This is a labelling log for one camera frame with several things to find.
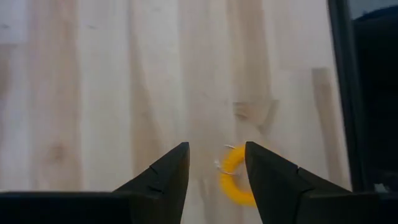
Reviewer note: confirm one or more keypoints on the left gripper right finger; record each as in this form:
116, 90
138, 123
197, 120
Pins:
280, 193

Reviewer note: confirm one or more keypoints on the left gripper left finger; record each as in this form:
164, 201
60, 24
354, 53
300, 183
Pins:
168, 186

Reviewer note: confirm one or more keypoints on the black aluminium rig frame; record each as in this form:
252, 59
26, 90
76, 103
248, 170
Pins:
345, 93

